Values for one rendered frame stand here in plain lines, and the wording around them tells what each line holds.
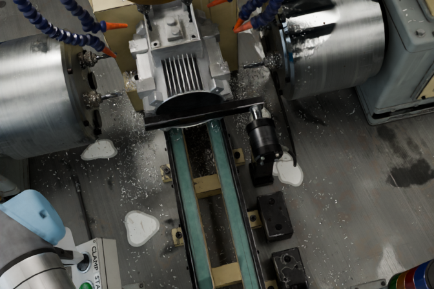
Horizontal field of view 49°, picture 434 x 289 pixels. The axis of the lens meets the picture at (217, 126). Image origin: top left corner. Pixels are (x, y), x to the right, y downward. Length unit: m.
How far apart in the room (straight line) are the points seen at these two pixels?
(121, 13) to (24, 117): 0.29
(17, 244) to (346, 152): 0.85
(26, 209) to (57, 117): 0.40
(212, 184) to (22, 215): 0.62
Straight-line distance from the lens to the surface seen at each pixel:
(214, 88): 0.94
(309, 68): 0.96
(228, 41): 1.18
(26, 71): 0.97
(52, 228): 0.59
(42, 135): 0.99
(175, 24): 0.99
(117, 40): 1.10
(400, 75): 1.07
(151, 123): 0.97
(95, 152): 1.25
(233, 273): 1.08
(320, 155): 1.20
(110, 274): 0.89
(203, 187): 1.12
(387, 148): 1.25
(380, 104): 1.18
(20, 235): 0.58
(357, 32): 0.97
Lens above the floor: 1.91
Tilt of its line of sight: 65 degrees down
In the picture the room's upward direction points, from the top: 8 degrees counter-clockwise
